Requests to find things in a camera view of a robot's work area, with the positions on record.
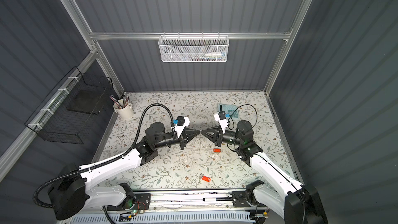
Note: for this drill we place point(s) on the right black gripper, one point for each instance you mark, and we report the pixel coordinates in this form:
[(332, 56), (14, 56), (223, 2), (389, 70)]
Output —
[(215, 130)]

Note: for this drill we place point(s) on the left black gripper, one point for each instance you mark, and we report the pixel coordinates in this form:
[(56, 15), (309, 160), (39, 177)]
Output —
[(192, 132)]

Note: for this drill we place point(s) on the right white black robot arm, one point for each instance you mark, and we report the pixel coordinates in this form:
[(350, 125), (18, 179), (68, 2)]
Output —
[(295, 202)]

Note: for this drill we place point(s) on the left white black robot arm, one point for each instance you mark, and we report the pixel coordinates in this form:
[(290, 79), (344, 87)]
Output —
[(73, 190)]

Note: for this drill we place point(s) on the light blue calculator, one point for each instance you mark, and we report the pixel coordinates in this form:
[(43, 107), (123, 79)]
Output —
[(232, 110)]

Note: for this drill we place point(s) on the white pencil cup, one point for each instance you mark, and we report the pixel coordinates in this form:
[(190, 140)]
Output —
[(122, 107)]

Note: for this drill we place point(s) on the white tube in basket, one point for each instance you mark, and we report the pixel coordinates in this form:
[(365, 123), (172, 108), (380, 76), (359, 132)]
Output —
[(214, 55)]

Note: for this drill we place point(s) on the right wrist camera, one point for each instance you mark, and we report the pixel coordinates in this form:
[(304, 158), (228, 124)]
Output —
[(222, 118)]

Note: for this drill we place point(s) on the aluminium front rail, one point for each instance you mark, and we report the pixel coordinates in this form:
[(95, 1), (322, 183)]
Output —
[(173, 199)]

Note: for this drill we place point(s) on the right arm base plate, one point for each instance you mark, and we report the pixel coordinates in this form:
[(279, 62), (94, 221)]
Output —
[(243, 198)]

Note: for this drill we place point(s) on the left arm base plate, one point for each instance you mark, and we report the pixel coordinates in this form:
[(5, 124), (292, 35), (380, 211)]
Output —
[(139, 202)]

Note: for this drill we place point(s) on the white wire mesh basket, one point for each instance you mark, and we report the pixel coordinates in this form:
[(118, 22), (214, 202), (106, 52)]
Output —
[(181, 50)]

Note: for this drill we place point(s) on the white perforated cable tray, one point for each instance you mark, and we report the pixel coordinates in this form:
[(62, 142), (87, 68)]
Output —
[(217, 217)]

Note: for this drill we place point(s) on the black wire mesh basket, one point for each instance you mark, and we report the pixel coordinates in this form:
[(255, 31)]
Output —
[(68, 116)]

